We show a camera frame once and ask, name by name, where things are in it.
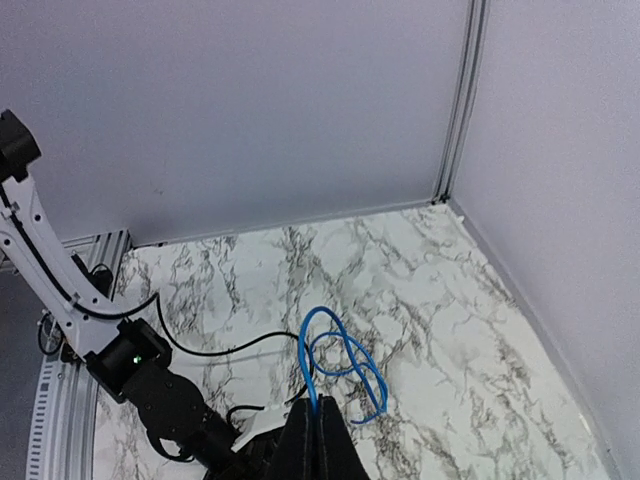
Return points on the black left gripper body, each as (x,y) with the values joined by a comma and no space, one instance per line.
(172,408)

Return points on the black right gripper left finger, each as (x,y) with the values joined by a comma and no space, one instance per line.
(294,457)

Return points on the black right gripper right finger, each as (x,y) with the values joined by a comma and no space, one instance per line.
(337,455)

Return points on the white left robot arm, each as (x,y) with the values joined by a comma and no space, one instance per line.
(120,350)

